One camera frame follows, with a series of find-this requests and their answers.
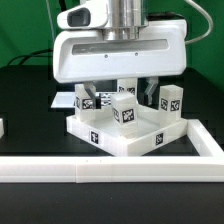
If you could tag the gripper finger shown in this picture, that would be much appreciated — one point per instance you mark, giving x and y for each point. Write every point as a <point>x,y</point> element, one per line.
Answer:
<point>152,84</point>
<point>90,89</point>

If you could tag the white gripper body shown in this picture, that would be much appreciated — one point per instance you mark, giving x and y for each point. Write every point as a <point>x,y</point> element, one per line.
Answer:
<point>106,40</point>

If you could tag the white square tabletop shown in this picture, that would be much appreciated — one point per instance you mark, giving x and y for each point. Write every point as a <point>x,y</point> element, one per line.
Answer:
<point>105,134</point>

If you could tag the white marker plate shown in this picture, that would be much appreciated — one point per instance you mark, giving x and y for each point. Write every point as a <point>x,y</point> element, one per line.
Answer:
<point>67,99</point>

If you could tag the white L-shaped fence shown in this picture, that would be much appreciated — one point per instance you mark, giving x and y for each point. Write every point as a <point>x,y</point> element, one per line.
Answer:
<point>206,166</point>

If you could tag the white block left edge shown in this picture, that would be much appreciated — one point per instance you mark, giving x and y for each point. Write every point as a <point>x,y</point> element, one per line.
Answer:
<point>1,128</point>

